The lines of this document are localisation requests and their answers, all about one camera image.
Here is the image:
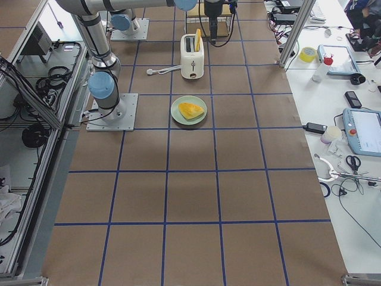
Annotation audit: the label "white lidded jar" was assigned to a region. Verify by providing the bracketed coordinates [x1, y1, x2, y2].
[320, 126, 342, 144]

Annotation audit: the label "grey control box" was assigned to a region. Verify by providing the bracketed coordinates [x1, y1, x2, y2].
[17, 22, 52, 63]

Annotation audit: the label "white toaster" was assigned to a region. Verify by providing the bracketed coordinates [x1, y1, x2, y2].
[180, 34, 205, 79]

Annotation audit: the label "blue teach pendant far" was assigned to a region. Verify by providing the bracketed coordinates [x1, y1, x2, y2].
[317, 45, 360, 76]

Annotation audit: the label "black scissors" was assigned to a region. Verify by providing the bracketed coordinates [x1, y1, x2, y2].
[345, 155, 361, 175]

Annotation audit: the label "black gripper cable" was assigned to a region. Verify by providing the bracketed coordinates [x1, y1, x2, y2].
[208, 0, 239, 48]

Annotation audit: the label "white metal tool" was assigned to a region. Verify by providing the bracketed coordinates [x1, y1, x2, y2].
[314, 153, 339, 183]

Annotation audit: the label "yellow toast in toaster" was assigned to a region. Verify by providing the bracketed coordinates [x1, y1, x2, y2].
[194, 29, 201, 52]

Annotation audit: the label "aluminium frame post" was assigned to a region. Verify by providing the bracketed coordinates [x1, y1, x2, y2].
[278, 0, 315, 67]

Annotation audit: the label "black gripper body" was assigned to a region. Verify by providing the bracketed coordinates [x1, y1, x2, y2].
[204, 0, 224, 41]

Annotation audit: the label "green plate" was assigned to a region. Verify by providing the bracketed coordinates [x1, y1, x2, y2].
[170, 95, 207, 125]

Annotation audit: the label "yellow toast on plate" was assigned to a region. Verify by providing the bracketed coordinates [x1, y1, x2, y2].
[178, 102, 204, 120]

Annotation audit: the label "black tape roll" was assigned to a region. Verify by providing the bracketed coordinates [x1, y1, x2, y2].
[350, 73, 366, 86]

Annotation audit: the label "white bottle red cap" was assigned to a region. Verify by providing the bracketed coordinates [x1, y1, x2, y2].
[311, 56, 333, 83]

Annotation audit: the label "blue teach pendant near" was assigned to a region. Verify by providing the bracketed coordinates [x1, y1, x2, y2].
[333, 108, 380, 157]

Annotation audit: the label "yellow tape roll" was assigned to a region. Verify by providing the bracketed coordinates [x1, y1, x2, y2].
[299, 47, 317, 63]

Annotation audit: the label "black phone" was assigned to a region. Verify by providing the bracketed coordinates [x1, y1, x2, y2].
[344, 91, 362, 109]

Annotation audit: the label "blue teach pendant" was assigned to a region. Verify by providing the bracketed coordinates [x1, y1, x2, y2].
[333, 108, 380, 157]
[317, 45, 360, 76]

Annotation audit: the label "black power adapter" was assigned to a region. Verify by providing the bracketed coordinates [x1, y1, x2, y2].
[302, 122, 327, 135]

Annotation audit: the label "white toaster cord and plug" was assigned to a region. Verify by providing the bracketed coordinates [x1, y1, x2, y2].
[146, 65, 182, 76]

